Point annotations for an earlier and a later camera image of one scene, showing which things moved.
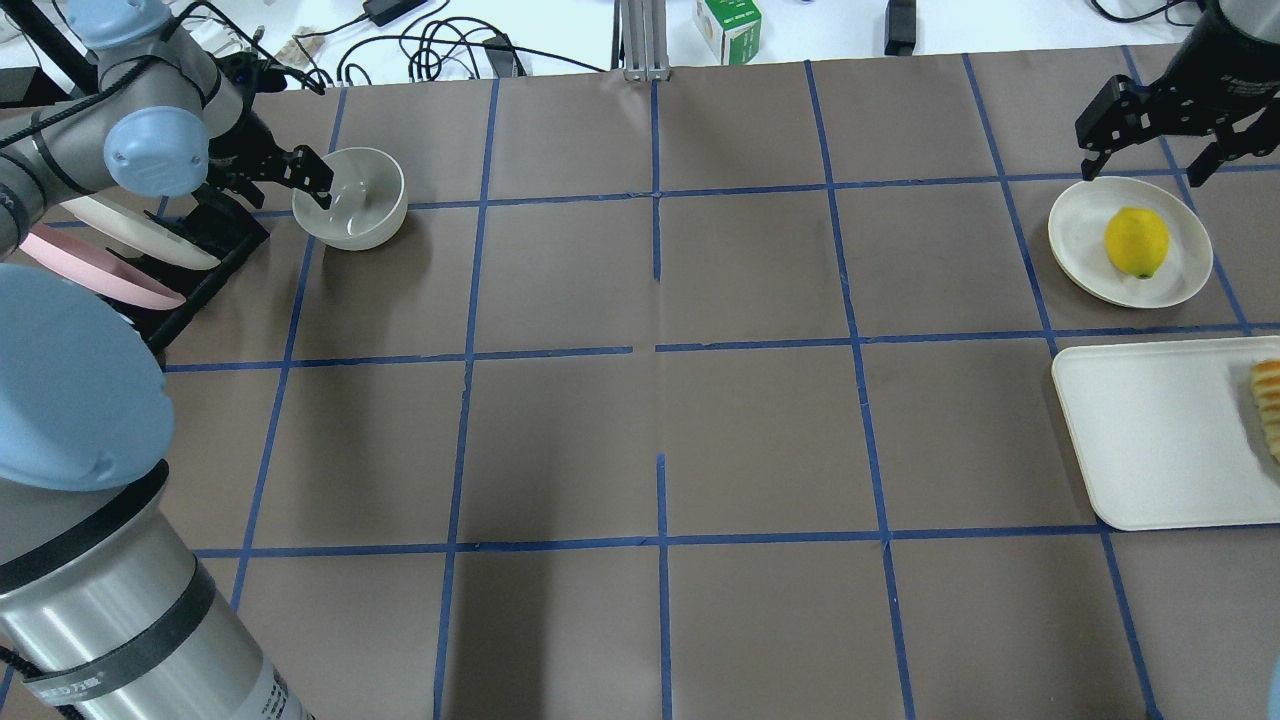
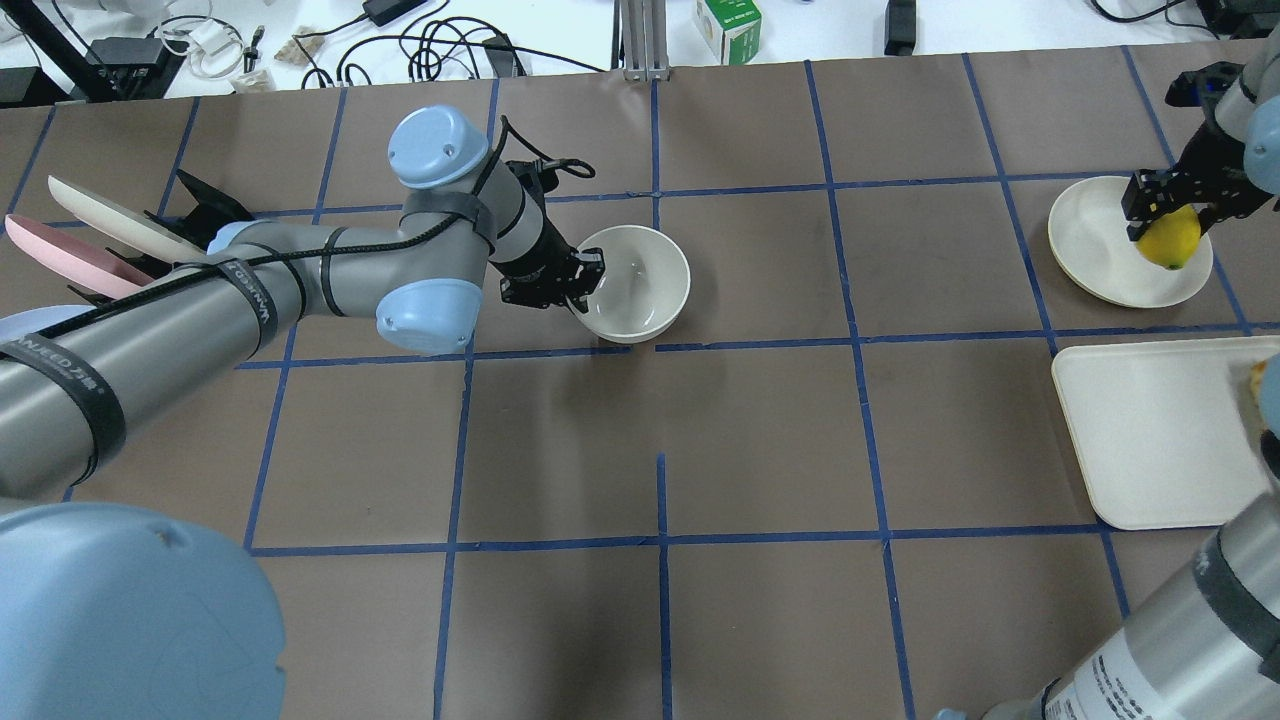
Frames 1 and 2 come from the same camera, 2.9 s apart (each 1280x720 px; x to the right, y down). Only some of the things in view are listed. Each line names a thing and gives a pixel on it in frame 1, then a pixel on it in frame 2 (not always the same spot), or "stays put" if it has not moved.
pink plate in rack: (100, 267) stays put
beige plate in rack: (140, 230) stays put
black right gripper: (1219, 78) → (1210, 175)
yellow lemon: (1137, 241) → (1172, 237)
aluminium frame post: (641, 39) stays put
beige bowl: (368, 200) → (643, 289)
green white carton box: (731, 28) stays put
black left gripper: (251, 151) → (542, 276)
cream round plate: (1078, 227) stays put
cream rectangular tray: (1168, 434) stays put
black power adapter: (380, 12) stays put
